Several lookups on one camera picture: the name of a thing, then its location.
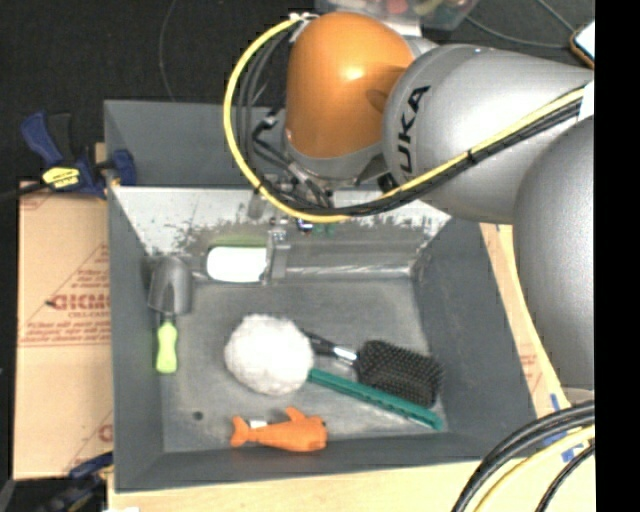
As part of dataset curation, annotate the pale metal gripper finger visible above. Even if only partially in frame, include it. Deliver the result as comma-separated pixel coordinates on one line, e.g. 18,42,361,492
268,227,293,285

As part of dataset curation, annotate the grey metal bin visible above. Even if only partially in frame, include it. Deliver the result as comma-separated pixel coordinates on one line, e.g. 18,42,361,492
102,99,540,492

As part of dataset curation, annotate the white fluffy ball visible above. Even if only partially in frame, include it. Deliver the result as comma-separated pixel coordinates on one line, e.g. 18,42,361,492
222,312,317,397

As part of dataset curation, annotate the black hairbrush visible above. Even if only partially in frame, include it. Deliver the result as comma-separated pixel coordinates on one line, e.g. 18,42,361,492
302,330,447,409

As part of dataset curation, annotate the teal comb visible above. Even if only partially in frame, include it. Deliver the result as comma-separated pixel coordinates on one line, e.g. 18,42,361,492
308,367,446,432

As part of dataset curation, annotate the orange toy fish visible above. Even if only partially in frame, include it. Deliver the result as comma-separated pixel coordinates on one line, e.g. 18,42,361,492
229,406,330,454

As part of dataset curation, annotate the brown cardboard board red print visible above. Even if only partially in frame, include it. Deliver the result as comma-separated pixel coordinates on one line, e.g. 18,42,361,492
11,181,572,482

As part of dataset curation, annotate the black cylinder on white bracket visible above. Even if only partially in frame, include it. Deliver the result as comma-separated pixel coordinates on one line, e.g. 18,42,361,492
331,172,402,208

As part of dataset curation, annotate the grey scoop with green handle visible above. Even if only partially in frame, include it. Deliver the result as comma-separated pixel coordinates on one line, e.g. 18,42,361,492
146,256,195,376

